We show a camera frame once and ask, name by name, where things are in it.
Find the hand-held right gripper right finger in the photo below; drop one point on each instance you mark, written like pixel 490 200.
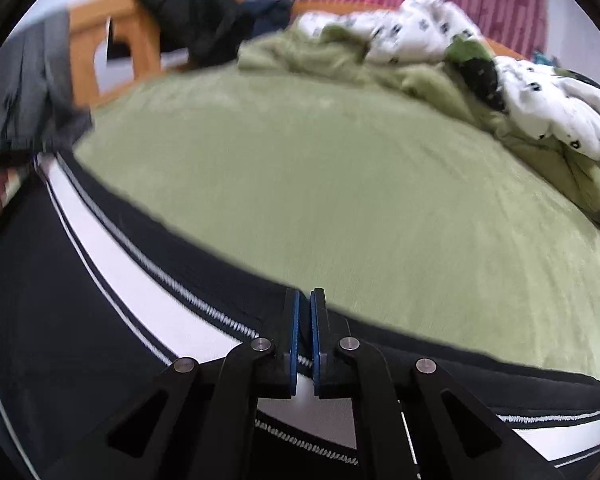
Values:
pixel 315 330

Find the green fleece blanket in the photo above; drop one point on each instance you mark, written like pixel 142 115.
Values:
pixel 305 170

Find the black pants with white stripe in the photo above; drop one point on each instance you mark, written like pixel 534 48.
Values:
pixel 80 310

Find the grey garment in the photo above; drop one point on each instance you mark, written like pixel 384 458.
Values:
pixel 30 85

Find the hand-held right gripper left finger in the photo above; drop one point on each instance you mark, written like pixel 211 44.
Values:
pixel 294 330

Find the wooden bed frame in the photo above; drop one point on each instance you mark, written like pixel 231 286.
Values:
pixel 145 35

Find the white patterned quilt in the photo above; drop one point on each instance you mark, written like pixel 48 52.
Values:
pixel 420 30

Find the teal object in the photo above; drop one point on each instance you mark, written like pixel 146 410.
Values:
pixel 545 57

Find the black jacket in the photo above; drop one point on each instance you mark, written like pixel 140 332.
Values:
pixel 195 15

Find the navy cloth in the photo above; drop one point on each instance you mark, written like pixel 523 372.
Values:
pixel 267 15

